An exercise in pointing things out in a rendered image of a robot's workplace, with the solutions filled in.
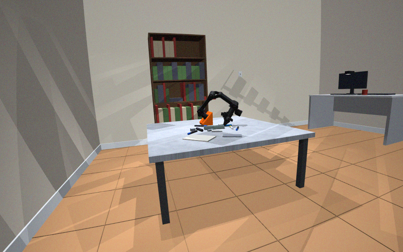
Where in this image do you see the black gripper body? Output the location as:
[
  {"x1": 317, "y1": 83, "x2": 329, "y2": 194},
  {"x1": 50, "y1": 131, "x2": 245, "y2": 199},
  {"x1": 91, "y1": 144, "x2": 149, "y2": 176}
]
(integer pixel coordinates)
[{"x1": 223, "y1": 111, "x2": 233, "y2": 122}]

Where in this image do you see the white sheet of paper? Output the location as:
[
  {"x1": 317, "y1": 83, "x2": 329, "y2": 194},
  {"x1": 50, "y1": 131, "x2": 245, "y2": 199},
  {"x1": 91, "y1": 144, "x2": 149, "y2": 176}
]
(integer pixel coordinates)
[{"x1": 183, "y1": 134, "x2": 216, "y2": 142}]

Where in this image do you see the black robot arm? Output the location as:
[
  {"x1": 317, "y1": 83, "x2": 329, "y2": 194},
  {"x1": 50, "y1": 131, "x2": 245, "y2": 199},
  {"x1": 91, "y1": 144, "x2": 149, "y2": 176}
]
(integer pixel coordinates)
[{"x1": 197, "y1": 91, "x2": 242, "y2": 119}]

